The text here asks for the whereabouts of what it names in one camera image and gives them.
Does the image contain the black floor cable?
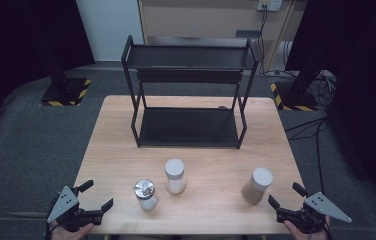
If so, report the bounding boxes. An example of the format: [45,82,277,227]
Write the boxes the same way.
[284,116,330,195]

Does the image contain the black stand base striped tape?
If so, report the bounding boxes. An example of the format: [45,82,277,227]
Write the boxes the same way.
[39,77,93,107]
[269,81,320,112]

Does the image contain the silver lid glass jar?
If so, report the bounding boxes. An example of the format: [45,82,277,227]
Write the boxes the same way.
[133,178,159,212]

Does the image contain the light wooden cabinet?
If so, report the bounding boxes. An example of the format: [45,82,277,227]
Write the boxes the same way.
[137,0,308,72]

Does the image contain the person's left hand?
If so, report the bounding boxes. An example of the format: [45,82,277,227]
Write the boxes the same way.
[50,222,96,240]

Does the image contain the black outlet cable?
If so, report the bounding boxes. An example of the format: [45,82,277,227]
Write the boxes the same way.
[256,5,289,77]

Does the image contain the person's right hand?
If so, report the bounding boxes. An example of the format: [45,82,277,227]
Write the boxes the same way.
[283,215,332,240]

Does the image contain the white wall power outlet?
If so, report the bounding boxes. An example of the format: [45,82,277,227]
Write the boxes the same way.
[256,0,283,13]

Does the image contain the left hand-held gripper cable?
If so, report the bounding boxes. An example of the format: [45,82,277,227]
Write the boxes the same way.
[43,195,61,240]

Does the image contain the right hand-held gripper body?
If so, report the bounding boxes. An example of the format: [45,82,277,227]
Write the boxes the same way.
[276,191,353,235]

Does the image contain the white lid jar brown powder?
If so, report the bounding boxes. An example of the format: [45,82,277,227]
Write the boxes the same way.
[240,166,274,206]

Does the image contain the dark curtain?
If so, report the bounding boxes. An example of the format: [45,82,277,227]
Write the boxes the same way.
[285,0,376,216]
[0,0,96,144]

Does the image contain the black metal two-tier rack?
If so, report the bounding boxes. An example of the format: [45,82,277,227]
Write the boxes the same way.
[120,34,260,150]

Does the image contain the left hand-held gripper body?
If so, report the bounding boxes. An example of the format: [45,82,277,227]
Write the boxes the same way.
[46,185,104,233]

